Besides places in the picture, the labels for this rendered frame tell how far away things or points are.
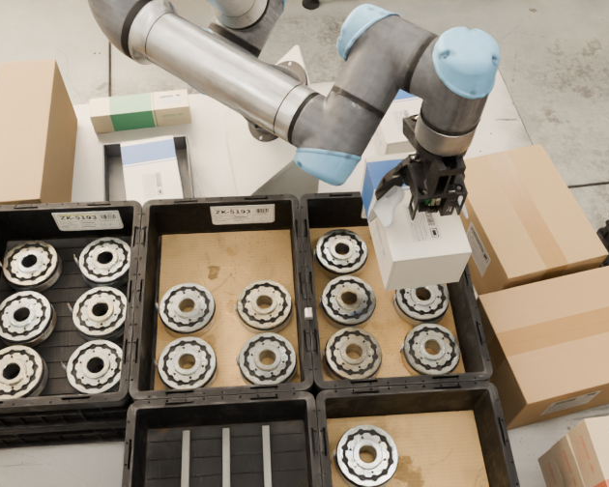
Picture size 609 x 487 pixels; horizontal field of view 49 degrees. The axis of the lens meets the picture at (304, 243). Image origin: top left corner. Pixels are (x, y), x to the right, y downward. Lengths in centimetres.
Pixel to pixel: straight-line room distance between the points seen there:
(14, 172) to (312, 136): 79
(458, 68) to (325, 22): 239
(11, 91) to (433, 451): 115
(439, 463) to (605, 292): 47
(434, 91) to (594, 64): 245
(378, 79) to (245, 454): 67
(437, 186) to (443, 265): 15
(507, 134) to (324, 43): 140
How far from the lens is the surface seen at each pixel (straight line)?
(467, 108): 82
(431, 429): 122
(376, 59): 83
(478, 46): 80
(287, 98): 85
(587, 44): 333
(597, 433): 120
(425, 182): 93
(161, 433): 121
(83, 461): 136
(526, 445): 140
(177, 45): 93
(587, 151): 286
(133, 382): 114
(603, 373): 133
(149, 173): 154
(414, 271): 102
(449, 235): 102
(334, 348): 122
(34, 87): 163
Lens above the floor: 197
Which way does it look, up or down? 57 degrees down
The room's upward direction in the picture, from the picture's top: 3 degrees clockwise
